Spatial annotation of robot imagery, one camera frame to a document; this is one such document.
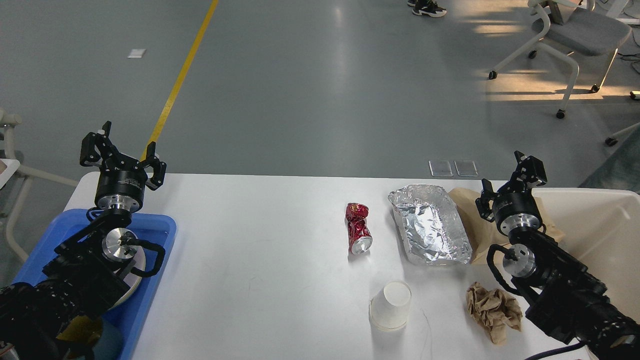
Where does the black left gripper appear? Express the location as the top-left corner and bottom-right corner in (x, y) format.
(79, 121), (167, 214)

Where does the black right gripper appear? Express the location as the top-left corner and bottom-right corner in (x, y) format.
(475, 150), (547, 236)

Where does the brown paper bag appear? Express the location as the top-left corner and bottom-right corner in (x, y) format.
(448, 187), (566, 265)

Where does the aluminium foil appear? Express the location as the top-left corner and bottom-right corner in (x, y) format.
(387, 184), (473, 266)

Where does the pink plate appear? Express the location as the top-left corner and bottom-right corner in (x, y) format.
(102, 228), (146, 309)

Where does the dark teal mug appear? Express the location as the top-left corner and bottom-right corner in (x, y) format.
(56, 316), (124, 360)

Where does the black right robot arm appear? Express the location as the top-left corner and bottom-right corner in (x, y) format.
(475, 151), (640, 360)

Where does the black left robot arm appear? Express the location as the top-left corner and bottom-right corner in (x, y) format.
(1, 121), (167, 360)

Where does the floor outlet plate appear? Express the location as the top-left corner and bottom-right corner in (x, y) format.
(454, 160), (479, 177)
(429, 160), (454, 178)

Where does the white plastic bin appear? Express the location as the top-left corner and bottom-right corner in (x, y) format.
(533, 187), (640, 321)

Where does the chair base right edge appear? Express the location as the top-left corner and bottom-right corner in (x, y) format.
(604, 122), (640, 147)

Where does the crumpled brown paper ball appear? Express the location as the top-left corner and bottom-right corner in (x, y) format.
(465, 281), (522, 346)

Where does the crushed red soda can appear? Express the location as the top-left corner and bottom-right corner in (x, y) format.
(345, 202), (373, 255)

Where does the blue plastic tray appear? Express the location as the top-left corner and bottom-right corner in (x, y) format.
(13, 208), (177, 360)

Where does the white paper cup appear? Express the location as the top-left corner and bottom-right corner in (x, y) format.
(368, 280), (412, 332)

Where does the grey office chair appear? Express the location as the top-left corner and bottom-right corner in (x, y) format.
(487, 0), (633, 119)

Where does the white chair frame left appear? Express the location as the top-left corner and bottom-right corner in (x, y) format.
(0, 109), (79, 263)

